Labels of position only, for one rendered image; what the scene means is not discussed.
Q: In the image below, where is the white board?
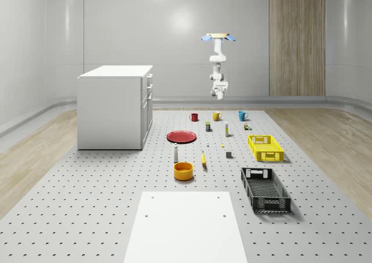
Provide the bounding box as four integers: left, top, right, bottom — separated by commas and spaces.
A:
123, 190, 249, 263

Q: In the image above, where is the yellow bowl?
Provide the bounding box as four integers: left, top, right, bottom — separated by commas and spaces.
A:
173, 161, 195, 182

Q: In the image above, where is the dark grey basket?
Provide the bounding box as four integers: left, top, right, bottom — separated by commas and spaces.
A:
240, 167, 292, 215

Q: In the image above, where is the yellow basket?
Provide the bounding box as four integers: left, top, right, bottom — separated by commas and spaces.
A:
247, 134, 285, 163

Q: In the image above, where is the white cabinet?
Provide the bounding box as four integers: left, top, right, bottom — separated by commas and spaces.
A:
77, 64, 154, 151

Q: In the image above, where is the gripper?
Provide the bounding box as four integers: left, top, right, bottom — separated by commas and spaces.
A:
212, 77, 230, 91

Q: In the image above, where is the red plate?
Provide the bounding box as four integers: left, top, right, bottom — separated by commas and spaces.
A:
166, 130, 198, 145

